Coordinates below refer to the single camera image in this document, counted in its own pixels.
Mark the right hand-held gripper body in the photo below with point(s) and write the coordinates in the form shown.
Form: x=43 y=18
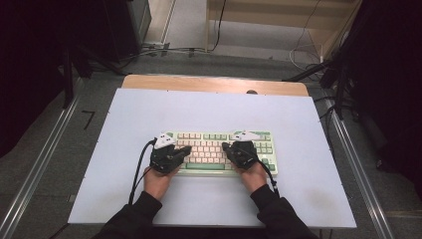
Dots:
x=245 y=154

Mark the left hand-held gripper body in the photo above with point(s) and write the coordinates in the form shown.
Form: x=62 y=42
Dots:
x=164 y=157

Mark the wooden table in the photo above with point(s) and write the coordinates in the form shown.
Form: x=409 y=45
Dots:
x=199 y=83

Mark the black metal stand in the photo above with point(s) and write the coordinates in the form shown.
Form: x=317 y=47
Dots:
x=68 y=83

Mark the green and pink keyboard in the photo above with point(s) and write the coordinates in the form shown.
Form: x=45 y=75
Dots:
x=209 y=152

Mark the metal floor rail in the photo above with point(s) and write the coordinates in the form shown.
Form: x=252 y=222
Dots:
x=361 y=172
x=36 y=172

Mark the black cabinet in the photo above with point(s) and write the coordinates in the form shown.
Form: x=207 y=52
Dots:
x=127 y=26

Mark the person's right hand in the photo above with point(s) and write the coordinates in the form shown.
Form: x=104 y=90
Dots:
x=253 y=177

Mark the person's left hand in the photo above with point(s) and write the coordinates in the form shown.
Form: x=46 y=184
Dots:
x=156 y=184

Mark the white table cover board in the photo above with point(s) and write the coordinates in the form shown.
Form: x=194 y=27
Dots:
x=212 y=109

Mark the dark curtain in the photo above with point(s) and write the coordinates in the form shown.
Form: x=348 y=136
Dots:
x=30 y=66
x=391 y=83

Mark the light wooden shelf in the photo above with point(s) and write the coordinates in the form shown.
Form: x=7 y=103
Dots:
x=265 y=16

